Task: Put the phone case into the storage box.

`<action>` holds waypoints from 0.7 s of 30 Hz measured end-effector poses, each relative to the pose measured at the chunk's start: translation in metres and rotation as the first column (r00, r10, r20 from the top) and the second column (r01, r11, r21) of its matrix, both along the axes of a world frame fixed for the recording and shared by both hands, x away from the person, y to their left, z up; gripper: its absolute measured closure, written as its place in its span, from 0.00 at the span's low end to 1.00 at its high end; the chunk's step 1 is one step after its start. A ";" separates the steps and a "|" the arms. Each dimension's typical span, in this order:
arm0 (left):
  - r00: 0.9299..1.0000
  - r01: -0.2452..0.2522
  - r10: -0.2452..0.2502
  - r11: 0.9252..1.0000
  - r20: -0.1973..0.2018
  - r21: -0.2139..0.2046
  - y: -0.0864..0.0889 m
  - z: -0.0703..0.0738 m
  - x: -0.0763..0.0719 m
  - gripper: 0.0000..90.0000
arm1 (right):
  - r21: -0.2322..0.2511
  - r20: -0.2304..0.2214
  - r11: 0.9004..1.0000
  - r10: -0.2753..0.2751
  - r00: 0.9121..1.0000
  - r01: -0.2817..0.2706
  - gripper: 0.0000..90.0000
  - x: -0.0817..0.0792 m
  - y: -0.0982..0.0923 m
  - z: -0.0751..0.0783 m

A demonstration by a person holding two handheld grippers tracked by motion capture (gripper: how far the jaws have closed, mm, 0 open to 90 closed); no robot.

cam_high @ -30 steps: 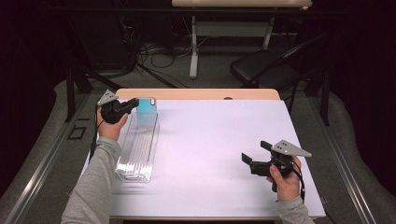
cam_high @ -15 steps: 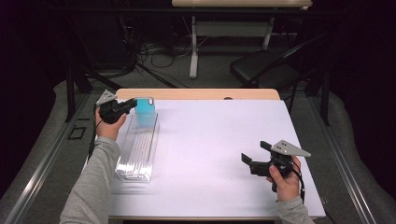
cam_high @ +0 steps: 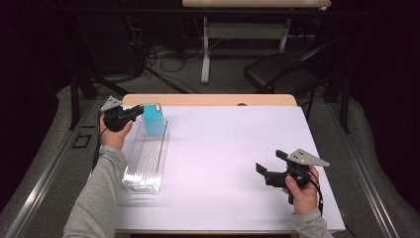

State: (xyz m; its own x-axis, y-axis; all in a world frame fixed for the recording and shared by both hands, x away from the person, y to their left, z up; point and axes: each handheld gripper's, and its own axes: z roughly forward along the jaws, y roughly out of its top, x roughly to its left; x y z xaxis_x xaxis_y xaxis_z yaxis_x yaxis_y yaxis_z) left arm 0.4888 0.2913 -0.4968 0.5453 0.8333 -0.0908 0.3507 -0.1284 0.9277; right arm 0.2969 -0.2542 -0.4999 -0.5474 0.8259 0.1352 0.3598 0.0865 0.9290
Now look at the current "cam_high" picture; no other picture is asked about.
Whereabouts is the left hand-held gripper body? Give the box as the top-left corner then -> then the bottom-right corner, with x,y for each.
99,95 -> 133,133

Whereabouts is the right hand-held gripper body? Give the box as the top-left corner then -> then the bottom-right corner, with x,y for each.
263,148 -> 331,189

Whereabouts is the blue iridescent phone case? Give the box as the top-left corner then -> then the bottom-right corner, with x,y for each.
141,102 -> 165,137

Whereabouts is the clear plastic container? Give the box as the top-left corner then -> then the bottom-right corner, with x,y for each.
121,118 -> 170,195

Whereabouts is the person's left hand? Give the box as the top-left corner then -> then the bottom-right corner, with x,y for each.
98,113 -> 134,151

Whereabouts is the person's right hand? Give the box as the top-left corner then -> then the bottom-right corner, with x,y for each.
282,166 -> 321,215

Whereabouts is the white table mat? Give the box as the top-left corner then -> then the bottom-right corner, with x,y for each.
115,104 -> 346,232

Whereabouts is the black metal stand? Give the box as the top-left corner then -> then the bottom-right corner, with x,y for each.
67,70 -> 132,132

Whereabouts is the black folding chair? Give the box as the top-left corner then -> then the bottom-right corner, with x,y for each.
243,34 -> 352,133

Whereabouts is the light wooden background desk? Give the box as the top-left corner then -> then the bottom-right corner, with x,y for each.
181,0 -> 332,84

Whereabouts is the black cable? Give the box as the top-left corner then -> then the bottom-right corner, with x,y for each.
91,110 -> 110,173
308,172 -> 325,217

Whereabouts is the bundle of floor cables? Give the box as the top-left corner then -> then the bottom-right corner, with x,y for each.
132,16 -> 216,83

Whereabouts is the metal floor rail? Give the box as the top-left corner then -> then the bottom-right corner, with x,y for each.
4,98 -> 95,238
330,102 -> 400,238

